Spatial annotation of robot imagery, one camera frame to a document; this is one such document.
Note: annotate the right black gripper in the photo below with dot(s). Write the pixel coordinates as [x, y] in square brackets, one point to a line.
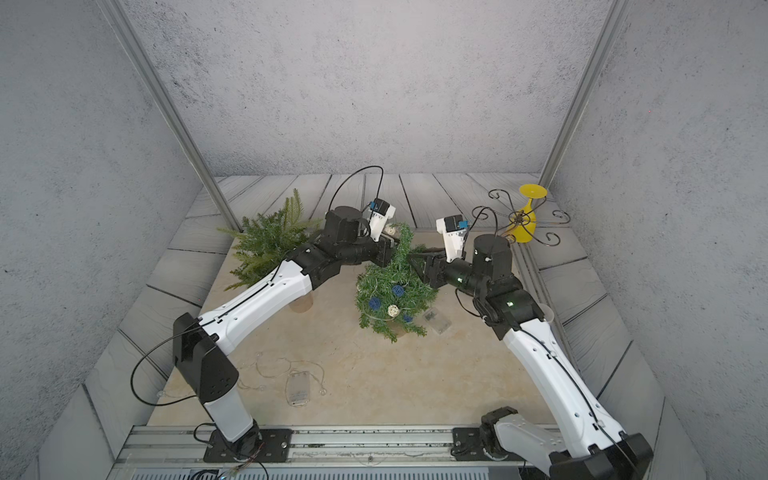
[435, 263]

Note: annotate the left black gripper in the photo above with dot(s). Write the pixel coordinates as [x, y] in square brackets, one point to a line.
[384, 251]

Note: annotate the fern tree wooden base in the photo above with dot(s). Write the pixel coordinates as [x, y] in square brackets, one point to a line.
[266, 239]

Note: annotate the small christmas tree wooden base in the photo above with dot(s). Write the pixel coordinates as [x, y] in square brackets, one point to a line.
[393, 288]

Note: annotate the clear battery box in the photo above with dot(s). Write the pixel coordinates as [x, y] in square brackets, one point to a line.
[437, 321]
[298, 388]

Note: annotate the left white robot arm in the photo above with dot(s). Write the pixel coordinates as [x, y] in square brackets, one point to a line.
[202, 345]

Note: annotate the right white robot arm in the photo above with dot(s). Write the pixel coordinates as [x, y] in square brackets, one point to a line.
[590, 443]

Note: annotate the yellow plastic goblet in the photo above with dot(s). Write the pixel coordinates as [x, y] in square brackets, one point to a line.
[523, 222]

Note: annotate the clear plastic wine glass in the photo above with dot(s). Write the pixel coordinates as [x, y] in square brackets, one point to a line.
[547, 313]

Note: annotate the beige table mat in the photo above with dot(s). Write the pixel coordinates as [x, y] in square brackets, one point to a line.
[360, 377]

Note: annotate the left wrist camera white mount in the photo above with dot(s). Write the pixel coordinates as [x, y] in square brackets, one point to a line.
[381, 212]

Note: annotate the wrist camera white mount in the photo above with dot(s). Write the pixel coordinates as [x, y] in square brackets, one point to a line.
[381, 212]
[454, 231]

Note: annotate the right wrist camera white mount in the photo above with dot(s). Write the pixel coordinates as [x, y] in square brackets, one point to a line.
[454, 231]

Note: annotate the black scroll wire stand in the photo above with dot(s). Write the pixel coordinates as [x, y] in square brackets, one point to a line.
[551, 239]

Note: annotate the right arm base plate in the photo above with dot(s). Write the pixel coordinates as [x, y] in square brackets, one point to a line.
[474, 444]

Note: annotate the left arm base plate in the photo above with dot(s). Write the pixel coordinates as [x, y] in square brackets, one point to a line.
[264, 445]

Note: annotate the aluminium front rail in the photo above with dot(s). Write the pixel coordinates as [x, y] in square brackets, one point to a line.
[316, 452]

